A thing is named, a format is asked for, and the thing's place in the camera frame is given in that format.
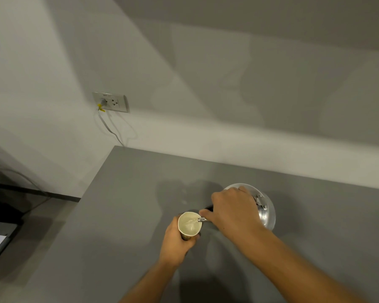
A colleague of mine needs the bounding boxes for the person's left hand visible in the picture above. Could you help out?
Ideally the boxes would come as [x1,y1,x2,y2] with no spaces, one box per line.
[159,215,201,269]

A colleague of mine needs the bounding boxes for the person's right hand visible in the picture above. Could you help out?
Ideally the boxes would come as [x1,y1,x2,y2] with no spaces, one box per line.
[198,187,268,246]

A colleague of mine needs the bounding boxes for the white paper cup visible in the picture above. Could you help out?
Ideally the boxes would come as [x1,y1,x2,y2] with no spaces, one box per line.
[177,211,202,242]

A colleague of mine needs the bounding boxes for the silver metal kettle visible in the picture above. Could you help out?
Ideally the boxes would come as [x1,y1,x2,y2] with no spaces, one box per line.
[197,183,276,233]

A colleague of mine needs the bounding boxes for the person's right forearm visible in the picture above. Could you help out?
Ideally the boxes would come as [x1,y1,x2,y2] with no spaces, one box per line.
[234,229,368,303]

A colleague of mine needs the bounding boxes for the person's left forearm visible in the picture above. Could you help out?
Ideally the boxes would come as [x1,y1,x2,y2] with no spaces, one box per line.
[119,260,181,303]

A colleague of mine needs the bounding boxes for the grey power cable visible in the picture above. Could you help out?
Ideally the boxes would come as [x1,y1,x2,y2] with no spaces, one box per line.
[99,110,126,148]

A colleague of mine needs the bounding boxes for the white wall outlet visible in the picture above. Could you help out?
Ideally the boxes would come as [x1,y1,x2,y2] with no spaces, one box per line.
[92,91,129,113]

